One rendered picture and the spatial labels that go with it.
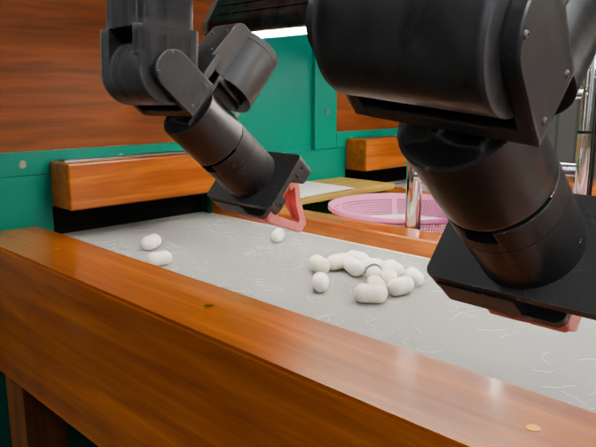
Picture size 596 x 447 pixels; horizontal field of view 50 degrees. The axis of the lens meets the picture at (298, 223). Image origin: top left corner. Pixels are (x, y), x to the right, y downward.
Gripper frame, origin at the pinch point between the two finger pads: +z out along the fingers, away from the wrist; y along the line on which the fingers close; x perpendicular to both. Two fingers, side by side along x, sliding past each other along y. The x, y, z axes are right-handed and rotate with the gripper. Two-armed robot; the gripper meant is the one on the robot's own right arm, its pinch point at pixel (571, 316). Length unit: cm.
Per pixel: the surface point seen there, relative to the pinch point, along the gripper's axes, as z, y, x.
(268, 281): 13.8, 39.2, -0.3
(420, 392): -0.2, 7.2, 7.9
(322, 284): 13.5, 31.1, -1.8
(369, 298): 14.3, 25.1, -2.0
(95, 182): 6, 73, -5
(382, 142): 57, 73, -52
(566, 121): 142, 77, -125
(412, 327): 13.1, 18.2, 0.0
